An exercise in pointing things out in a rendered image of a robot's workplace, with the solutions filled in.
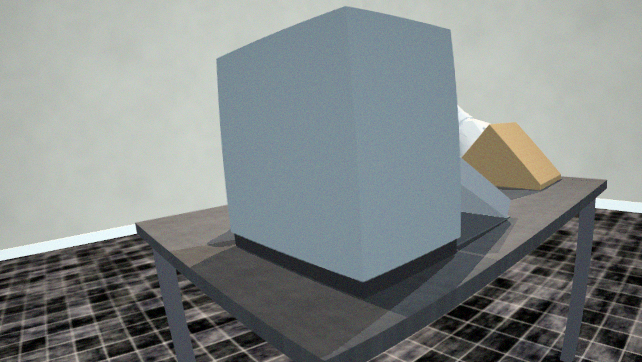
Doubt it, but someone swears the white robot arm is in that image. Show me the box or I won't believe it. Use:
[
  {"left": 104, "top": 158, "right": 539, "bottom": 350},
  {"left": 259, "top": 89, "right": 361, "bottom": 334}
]
[{"left": 458, "top": 106, "right": 489, "bottom": 157}]

